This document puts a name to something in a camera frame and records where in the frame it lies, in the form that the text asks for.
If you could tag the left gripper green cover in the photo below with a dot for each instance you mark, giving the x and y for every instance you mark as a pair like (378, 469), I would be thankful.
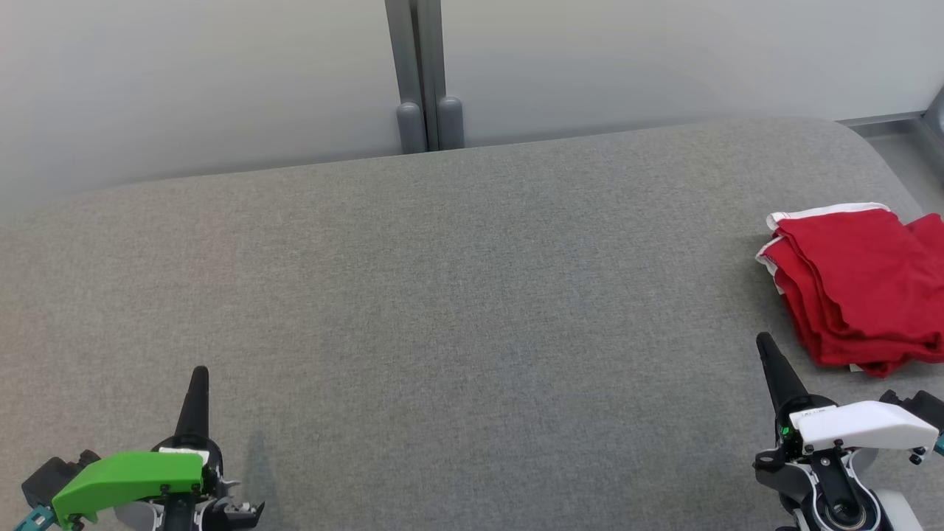
(125, 476)

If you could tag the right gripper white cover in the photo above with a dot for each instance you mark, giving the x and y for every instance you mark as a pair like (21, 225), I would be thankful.
(863, 426)

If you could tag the red and white basketball jersey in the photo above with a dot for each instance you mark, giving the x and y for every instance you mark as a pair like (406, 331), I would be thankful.
(848, 280)

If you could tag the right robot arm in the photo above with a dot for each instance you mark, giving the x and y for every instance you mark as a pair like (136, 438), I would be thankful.
(841, 509)

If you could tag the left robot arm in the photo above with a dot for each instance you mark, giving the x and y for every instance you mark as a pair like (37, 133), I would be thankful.
(177, 516)

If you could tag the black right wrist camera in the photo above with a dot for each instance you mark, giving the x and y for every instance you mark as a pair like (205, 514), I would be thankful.
(925, 409)

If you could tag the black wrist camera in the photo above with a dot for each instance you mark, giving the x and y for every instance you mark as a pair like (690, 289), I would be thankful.
(925, 409)
(51, 476)

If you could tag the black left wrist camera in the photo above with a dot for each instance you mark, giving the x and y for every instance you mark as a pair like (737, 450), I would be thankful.
(51, 476)

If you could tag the aluminium frame rail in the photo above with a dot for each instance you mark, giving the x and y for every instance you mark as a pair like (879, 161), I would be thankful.
(885, 120)

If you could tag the grey cylindrical post foot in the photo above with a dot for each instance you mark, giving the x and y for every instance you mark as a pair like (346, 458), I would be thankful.
(450, 122)
(411, 129)

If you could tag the aluminium partition post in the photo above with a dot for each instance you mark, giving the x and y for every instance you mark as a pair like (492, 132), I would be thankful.
(417, 51)

